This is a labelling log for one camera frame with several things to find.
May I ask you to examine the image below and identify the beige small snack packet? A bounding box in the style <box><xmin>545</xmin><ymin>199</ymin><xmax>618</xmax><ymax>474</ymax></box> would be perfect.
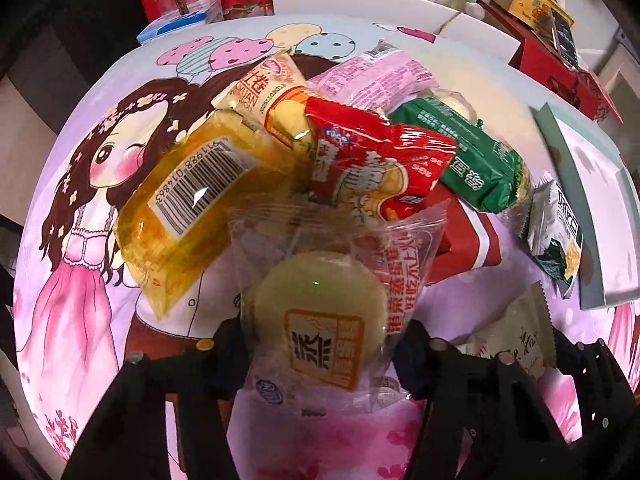
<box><xmin>457</xmin><ymin>282</ymin><xmax>556</xmax><ymax>382</ymax></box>

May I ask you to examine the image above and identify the small green white snack packet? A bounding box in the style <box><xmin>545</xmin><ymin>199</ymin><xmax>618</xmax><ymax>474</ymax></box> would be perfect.
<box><xmin>526</xmin><ymin>172</ymin><xmax>584</xmax><ymax>298</ymax></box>

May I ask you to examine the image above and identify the clear steamed cake packet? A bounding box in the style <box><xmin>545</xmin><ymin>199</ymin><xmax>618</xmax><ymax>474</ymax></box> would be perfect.
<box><xmin>229</xmin><ymin>200</ymin><xmax>447</xmax><ymax>416</ymax></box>

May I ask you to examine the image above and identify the dark green snack packet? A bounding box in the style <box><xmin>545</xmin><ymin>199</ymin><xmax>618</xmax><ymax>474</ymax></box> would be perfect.
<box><xmin>390</xmin><ymin>96</ymin><xmax>532</xmax><ymax>214</ymax></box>

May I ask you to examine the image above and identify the yellow transparent snack packet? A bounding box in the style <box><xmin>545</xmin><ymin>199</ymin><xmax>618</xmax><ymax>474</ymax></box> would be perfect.
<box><xmin>115</xmin><ymin>110</ymin><xmax>314</xmax><ymax>320</ymax></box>

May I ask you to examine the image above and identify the red snack packet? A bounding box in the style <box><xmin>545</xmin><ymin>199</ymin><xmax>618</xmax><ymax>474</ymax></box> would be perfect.
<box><xmin>305</xmin><ymin>98</ymin><xmax>458</xmax><ymax>224</ymax></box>

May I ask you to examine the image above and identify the cream orange egg roll packet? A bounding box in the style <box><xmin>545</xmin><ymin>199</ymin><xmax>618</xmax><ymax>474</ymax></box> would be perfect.
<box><xmin>212</xmin><ymin>51</ymin><xmax>317</xmax><ymax>165</ymax></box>

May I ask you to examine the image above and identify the cartoon printed tablecloth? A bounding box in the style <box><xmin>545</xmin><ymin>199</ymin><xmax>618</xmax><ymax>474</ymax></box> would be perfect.
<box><xmin>14</xmin><ymin>15</ymin><xmax>639</xmax><ymax>479</ymax></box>

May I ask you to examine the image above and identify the red white box snack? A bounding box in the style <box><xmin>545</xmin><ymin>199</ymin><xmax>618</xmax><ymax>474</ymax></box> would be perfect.
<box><xmin>426</xmin><ymin>183</ymin><xmax>501</xmax><ymax>285</ymax></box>

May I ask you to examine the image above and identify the teal rimmed white tray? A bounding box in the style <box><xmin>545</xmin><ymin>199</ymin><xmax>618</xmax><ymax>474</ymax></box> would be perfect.
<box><xmin>534</xmin><ymin>103</ymin><xmax>639</xmax><ymax>310</ymax></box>

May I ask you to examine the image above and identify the pink snack packet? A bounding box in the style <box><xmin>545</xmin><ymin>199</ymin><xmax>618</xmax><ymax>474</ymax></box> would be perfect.
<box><xmin>308</xmin><ymin>41</ymin><xmax>438</xmax><ymax>112</ymax></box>

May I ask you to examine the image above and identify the red gift box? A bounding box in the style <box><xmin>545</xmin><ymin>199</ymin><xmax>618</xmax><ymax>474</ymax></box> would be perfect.
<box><xmin>476</xmin><ymin>0</ymin><xmax>624</xmax><ymax>125</ymax></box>

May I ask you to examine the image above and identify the smartphone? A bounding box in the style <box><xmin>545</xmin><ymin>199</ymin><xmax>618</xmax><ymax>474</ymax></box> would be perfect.
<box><xmin>551</xmin><ymin>10</ymin><xmax>579</xmax><ymax>70</ymax></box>

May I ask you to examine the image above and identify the blue white tissue box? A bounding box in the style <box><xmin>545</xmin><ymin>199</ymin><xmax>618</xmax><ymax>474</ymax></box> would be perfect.
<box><xmin>137</xmin><ymin>11</ymin><xmax>206</xmax><ymax>44</ymax></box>

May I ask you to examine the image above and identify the white cardboard box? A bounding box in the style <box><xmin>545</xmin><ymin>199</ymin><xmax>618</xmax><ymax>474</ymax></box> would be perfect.
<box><xmin>272</xmin><ymin>0</ymin><xmax>521</xmax><ymax>63</ymax></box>

